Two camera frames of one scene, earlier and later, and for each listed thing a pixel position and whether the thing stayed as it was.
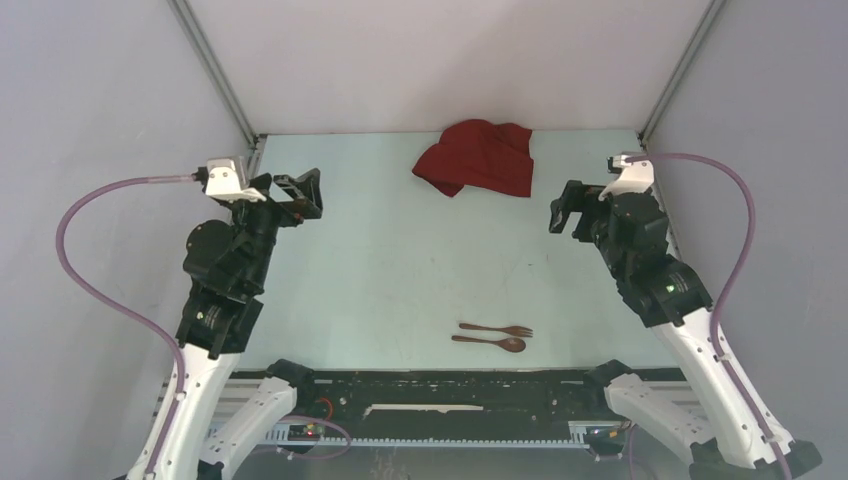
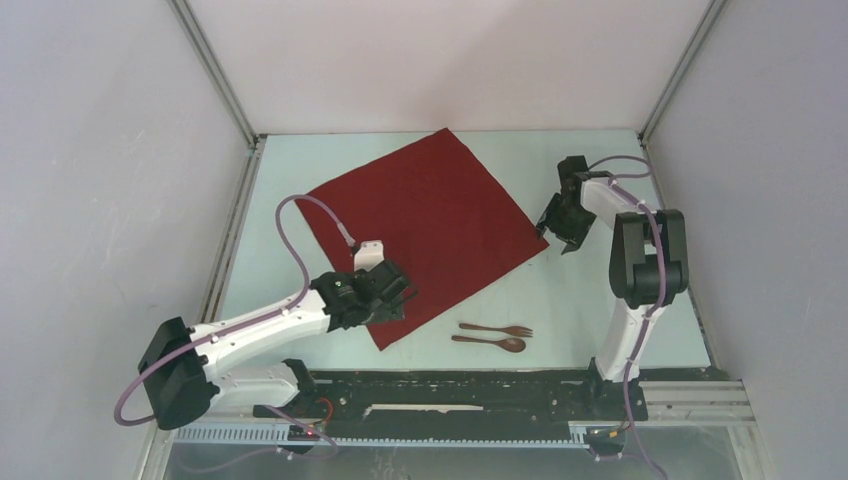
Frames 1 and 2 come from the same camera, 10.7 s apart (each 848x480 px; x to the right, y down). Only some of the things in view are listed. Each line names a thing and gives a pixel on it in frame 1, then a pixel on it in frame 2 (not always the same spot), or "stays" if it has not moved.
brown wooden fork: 517,331 stays
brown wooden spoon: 509,344 stays
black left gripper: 308,200 -> 389,312
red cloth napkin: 482,156 -> 438,216
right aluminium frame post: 713,11 stays
